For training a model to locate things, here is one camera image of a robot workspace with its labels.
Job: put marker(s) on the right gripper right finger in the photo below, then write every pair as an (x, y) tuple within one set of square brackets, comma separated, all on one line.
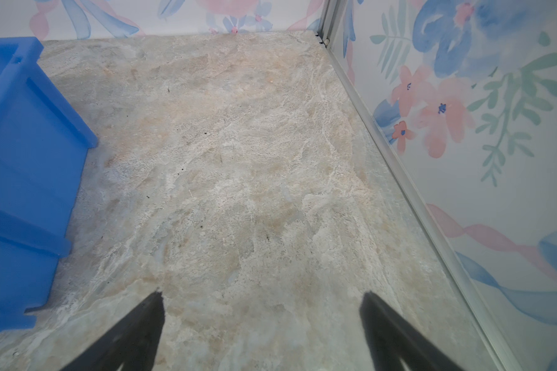
[(394, 344)]

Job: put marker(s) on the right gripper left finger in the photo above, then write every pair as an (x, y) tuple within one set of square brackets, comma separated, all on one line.
[(131, 344)]

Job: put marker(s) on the blue plastic bin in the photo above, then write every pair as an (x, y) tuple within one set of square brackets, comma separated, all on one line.
[(44, 143)]

